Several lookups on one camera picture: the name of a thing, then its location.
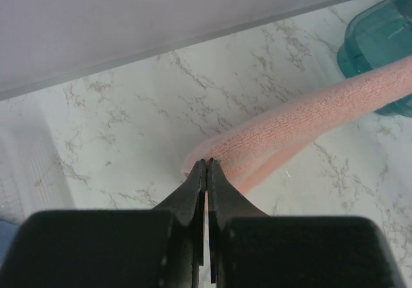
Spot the teal transparent plastic tray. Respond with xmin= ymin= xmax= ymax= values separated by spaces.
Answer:
xmin=337 ymin=0 xmax=411 ymax=118

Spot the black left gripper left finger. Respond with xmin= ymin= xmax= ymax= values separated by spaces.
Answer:
xmin=1 ymin=160 xmax=206 ymax=287

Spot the blue towel in basket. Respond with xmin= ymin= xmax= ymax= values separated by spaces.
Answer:
xmin=0 ymin=220 xmax=20 ymax=264

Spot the pink terry towel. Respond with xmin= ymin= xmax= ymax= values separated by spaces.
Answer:
xmin=182 ymin=57 xmax=411 ymax=193

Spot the white plastic basket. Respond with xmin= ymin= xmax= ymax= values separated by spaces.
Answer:
xmin=1 ymin=109 xmax=75 ymax=224

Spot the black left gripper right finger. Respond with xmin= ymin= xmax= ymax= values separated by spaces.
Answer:
xmin=206 ymin=159 xmax=406 ymax=287

